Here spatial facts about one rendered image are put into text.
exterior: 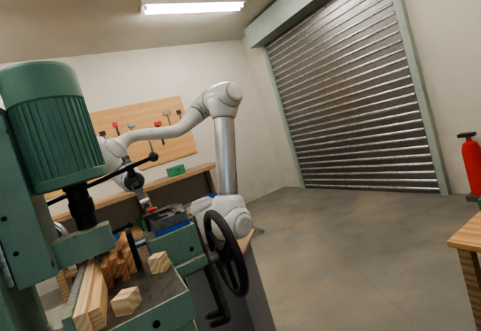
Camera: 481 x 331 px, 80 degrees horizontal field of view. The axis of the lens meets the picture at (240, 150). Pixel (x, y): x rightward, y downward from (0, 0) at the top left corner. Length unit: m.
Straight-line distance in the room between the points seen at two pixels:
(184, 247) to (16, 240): 0.39
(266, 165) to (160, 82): 2.20
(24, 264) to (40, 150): 0.26
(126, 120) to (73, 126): 3.41
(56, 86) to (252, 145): 4.23
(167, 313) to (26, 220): 0.40
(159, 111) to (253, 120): 1.61
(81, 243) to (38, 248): 0.09
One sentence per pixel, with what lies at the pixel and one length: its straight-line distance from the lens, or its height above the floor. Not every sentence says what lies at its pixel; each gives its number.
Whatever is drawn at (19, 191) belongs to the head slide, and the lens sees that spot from 0.84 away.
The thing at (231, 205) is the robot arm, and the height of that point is 0.86.
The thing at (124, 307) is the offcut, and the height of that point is 0.92.
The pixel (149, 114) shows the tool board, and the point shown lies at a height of 1.77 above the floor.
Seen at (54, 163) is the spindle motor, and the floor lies 1.22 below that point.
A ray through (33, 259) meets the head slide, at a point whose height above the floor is 1.02.
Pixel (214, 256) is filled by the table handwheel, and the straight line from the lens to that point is 0.96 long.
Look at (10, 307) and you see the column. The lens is 0.88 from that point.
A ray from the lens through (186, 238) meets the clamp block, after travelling 0.85.
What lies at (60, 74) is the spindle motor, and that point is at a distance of 0.86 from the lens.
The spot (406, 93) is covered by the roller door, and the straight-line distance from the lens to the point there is 3.38.
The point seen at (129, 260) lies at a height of 0.94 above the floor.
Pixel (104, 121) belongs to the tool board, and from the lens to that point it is 4.19.
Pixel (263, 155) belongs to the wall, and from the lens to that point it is 4.99.
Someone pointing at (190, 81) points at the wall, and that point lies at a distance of 4.62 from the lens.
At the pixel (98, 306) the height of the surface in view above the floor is 0.94.
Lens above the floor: 1.17
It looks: 4 degrees down
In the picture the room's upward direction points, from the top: 16 degrees counter-clockwise
